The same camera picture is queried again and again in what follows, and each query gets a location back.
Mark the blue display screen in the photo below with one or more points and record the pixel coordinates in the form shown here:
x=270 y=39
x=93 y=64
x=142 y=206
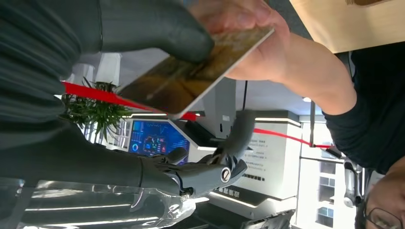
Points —
x=152 y=139

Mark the white display shelf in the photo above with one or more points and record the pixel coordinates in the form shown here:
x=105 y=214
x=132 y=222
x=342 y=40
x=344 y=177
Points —
x=316 y=189

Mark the black stanchion post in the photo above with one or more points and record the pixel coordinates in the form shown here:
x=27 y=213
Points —
x=245 y=94

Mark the white exhibit console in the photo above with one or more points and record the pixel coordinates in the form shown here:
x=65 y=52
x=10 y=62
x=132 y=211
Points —
x=272 y=158

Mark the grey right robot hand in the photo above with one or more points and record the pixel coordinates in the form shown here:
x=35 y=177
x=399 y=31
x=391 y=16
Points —
x=95 y=167

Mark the grey stanchion post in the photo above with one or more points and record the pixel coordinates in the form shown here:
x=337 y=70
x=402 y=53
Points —
x=312 y=123

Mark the grey kiosk stand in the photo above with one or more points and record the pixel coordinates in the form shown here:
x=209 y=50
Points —
x=218 y=104

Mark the white planter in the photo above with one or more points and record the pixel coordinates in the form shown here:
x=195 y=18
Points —
x=109 y=68

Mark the green potted plant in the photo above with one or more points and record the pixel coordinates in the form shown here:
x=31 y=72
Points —
x=95 y=110

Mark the red barrier belt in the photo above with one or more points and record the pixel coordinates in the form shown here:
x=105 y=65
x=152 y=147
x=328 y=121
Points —
x=95 y=94
x=284 y=136

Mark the person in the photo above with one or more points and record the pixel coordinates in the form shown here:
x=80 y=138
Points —
x=379 y=110

